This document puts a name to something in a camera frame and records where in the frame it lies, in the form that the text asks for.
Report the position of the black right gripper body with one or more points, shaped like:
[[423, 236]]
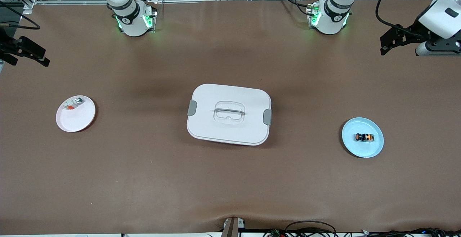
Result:
[[8, 45]]

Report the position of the orange black push-button switch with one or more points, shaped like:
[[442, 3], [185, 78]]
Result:
[[364, 137]]

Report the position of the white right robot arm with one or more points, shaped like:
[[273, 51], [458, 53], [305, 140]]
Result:
[[131, 22]]

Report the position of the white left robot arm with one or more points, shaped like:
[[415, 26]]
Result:
[[331, 17]]

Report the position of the pink round plate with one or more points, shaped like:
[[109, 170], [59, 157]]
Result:
[[77, 120]]

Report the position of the light blue round plate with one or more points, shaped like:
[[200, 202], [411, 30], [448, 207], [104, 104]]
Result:
[[362, 150]]

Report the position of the grey box latch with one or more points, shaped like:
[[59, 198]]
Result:
[[267, 117], [192, 107]]

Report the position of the white lidded storage box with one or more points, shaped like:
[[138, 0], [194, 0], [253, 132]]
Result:
[[230, 132]]

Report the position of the white green push-button switch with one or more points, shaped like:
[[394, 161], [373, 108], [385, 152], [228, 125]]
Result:
[[74, 103]]

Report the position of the camera mounting post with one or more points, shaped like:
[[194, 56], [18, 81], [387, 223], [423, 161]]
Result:
[[232, 228]]

